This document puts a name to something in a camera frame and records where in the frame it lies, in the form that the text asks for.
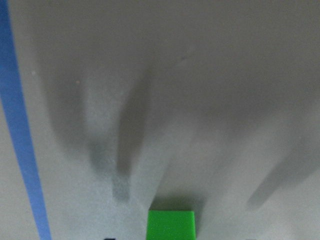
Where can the green toy block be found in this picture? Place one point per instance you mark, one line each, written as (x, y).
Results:
(171, 225)

